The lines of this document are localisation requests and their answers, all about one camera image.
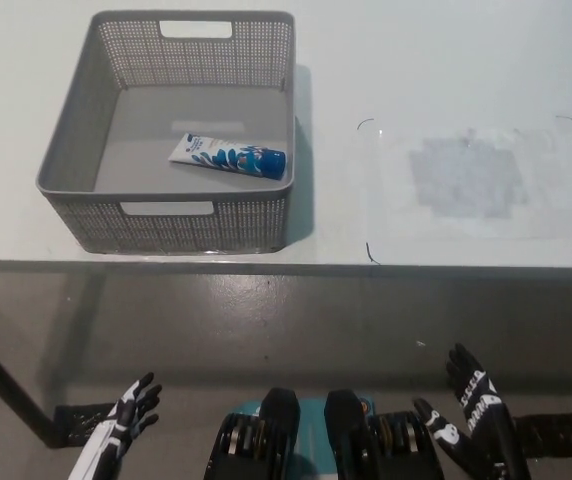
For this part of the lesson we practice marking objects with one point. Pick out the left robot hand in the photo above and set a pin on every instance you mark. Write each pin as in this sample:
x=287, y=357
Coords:
x=121, y=420

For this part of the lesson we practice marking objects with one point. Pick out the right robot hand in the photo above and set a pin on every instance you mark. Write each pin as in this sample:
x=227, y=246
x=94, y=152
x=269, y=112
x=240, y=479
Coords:
x=491, y=430

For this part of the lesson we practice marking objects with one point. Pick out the white shampoo tube blue cap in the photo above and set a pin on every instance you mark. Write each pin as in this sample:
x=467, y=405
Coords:
x=226, y=157

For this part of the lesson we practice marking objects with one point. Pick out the black table leg with plate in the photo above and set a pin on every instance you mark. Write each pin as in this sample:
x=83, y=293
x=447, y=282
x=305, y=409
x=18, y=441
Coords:
x=6, y=383
x=551, y=431

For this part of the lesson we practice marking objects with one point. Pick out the robot body black teal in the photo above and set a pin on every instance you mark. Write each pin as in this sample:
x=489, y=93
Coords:
x=341, y=430

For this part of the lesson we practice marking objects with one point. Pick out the grey perforated plastic basket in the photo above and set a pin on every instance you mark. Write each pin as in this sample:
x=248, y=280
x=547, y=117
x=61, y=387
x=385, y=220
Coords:
x=131, y=150

